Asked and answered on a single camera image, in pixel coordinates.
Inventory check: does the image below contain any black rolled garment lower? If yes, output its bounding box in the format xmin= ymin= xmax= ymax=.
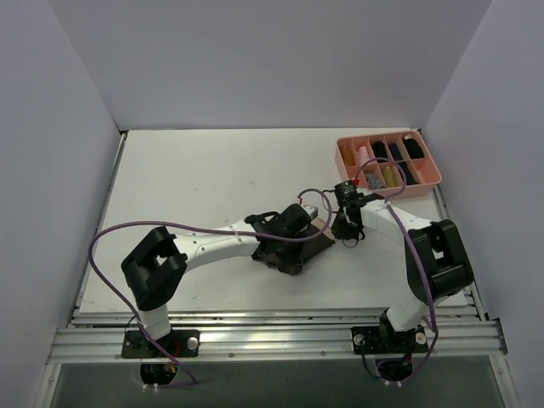
xmin=399 ymin=161 xmax=418 ymax=185

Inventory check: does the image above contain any yellow rolled garment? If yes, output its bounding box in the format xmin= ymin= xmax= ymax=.
xmin=382 ymin=167 xmax=398 ymax=188

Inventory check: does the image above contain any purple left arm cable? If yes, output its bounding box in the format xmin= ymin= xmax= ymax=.
xmin=87 ymin=187 xmax=332 ymax=388

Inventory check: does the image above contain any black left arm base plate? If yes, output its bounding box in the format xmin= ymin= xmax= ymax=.
xmin=121 ymin=329 xmax=201 ymax=359

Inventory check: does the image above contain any grey patterned rolled garment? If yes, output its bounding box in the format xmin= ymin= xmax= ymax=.
xmin=365 ymin=173 xmax=385 ymax=190

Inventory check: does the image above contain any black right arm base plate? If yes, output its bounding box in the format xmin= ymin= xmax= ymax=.
xmin=350 ymin=326 xmax=428 ymax=354

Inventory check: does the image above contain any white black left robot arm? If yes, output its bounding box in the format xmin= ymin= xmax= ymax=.
xmin=121 ymin=212 xmax=311 ymax=356

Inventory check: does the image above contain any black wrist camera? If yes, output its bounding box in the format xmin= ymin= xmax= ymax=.
xmin=279 ymin=204 xmax=312 ymax=238
xmin=333 ymin=179 xmax=360 ymax=207

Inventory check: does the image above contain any pink divided storage box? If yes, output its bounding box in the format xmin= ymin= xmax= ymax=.
xmin=336 ymin=130 xmax=442 ymax=199

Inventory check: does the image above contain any brown underwear cream waistband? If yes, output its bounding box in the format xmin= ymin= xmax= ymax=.
xmin=254 ymin=218 xmax=337 ymax=276

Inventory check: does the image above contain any aluminium frame rail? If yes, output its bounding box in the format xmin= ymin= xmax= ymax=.
xmin=48 ymin=307 xmax=507 ymax=364

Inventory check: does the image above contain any black white rolled garment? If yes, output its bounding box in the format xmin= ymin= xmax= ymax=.
xmin=403 ymin=135 xmax=425 ymax=159

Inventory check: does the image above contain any orange rolled garment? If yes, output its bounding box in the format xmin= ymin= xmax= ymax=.
xmin=340 ymin=145 xmax=355 ymax=167

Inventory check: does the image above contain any dark blue rolled garment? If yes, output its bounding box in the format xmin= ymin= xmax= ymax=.
xmin=388 ymin=143 xmax=403 ymax=162

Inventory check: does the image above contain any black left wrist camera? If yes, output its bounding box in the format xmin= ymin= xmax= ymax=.
xmin=279 ymin=204 xmax=312 ymax=238

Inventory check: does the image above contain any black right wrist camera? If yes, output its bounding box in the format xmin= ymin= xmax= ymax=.
xmin=333 ymin=179 xmax=360 ymax=207

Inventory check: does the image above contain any pink white rolled garment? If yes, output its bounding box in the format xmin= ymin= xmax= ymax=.
xmin=357 ymin=145 xmax=370 ymax=164

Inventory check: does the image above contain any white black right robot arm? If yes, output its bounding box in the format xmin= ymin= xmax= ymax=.
xmin=332 ymin=189 xmax=474 ymax=351

